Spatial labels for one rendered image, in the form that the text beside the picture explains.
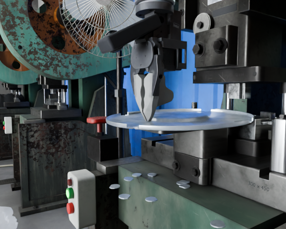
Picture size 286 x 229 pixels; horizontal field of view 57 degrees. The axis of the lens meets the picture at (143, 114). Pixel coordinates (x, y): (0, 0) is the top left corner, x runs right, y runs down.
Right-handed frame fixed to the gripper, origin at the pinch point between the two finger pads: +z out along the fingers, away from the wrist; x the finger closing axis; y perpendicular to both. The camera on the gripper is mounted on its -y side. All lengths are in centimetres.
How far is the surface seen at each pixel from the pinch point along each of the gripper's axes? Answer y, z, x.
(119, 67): 41, -18, 86
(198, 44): 16.1, -15.0, 2.4
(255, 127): 23.7, 3.3, -7.5
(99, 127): 5.3, 6.5, 32.3
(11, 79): 17, -19, 305
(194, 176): 10.5, 13.0, -2.9
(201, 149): 10.8, 7.1, -4.3
